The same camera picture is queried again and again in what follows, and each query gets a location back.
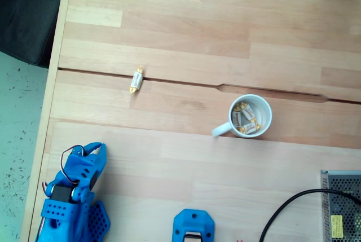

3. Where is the white gold sweet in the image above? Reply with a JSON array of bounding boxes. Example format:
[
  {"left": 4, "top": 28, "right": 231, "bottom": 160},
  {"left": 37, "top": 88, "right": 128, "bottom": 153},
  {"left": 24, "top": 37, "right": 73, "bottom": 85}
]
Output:
[
  {"left": 232, "top": 101, "right": 258, "bottom": 122},
  {"left": 236, "top": 122, "right": 263, "bottom": 136},
  {"left": 231, "top": 109, "right": 244, "bottom": 130},
  {"left": 129, "top": 65, "right": 145, "bottom": 95}
]

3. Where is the white printed mug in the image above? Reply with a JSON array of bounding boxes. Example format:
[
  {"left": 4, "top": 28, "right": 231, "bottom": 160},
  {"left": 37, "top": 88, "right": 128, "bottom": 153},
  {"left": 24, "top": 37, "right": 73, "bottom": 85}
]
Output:
[{"left": 211, "top": 94, "right": 273, "bottom": 140}]

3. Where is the raised wooden base board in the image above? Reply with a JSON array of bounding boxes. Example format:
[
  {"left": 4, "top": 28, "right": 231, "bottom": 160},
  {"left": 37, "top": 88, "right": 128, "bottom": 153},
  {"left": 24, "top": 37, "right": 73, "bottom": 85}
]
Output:
[{"left": 19, "top": 117, "right": 361, "bottom": 242}]

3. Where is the perforated metal power supply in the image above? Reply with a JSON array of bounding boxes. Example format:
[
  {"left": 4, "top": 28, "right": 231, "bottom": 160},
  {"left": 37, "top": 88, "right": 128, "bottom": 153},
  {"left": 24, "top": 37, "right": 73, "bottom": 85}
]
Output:
[{"left": 320, "top": 170, "right": 361, "bottom": 242}]

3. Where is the red white black gripper wire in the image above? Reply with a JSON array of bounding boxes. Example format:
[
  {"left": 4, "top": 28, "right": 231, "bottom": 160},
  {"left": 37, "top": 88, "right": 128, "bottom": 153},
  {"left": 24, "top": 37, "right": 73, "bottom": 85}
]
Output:
[{"left": 60, "top": 145, "right": 85, "bottom": 185}]

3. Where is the blue post base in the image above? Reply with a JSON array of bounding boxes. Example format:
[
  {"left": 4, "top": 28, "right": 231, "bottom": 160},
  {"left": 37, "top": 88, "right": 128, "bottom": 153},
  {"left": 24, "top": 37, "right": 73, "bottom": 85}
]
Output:
[{"left": 173, "top": 208, "right": 215, "bottom": 242}]

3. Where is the thick black power cable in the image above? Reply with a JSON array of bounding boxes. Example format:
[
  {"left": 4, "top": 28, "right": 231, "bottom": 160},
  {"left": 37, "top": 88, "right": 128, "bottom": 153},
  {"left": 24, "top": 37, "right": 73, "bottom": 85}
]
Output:
[{"left": 258, "top": 188, "right": 361, "bottom": 242}]

